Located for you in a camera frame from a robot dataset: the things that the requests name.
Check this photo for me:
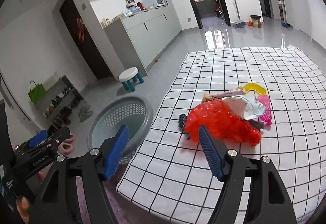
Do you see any grey cloth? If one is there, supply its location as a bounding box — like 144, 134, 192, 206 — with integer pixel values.
248, 119, 265, 131

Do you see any pink plastic shuttlecock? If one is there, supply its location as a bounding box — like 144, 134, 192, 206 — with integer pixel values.
256, 95, 272, 126

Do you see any white wet wipes packet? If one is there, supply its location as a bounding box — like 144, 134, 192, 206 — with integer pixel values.
229, 96, 266, 120

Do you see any red plastic bag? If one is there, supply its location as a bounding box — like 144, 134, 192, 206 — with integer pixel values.
184, 99, 261, 146

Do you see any pink snack wrapper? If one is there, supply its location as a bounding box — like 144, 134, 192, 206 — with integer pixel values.
202, 87, 246, 103

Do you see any yellow plastic lid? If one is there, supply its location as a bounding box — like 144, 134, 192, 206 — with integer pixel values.
243, 83, 266, 96

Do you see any small trash bin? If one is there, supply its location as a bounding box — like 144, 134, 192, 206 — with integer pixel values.
250, 15, 261, 28

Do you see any person's left hand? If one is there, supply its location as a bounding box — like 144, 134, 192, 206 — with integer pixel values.
15, 171, 46, 223

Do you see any pink slipper far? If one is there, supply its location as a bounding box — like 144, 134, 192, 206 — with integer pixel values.
64, 135, 76, 144

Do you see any grey shoe front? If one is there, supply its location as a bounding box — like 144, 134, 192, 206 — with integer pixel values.
77, 110, 93, 122

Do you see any grey shoe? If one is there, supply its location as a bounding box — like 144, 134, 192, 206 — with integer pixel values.
79, 105, 91, 113
77, 110, 93, 122

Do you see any green handbag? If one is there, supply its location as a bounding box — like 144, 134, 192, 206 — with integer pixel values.
28, 81, 46, 105

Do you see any grey shoe rack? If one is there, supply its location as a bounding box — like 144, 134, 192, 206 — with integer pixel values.
32, 75, 83, 128

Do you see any grey shoe back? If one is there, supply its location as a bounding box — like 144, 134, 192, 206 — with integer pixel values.
79, 105, 91, 113

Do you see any grey perforated laundry basket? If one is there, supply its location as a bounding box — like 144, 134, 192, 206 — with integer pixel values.
87, 96, 154, 164

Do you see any black white checkered tablecloth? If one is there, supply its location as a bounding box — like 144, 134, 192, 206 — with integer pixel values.
116, 46, 325, 223

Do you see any white teal child stool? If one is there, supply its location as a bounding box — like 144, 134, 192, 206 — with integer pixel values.
118, 67, 144, 92

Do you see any dark wooden door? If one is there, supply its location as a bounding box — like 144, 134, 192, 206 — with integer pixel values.
59, 0, 113, 79

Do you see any grey sideboard cabinet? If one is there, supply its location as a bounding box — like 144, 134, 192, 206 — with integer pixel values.
104, 5, 182, 76

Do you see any white microwave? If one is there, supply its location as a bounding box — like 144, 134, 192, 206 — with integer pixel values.
143, 0, 165, 8

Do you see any broom with blue dustpan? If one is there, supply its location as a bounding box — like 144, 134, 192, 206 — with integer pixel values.
233, 0, 246, 29

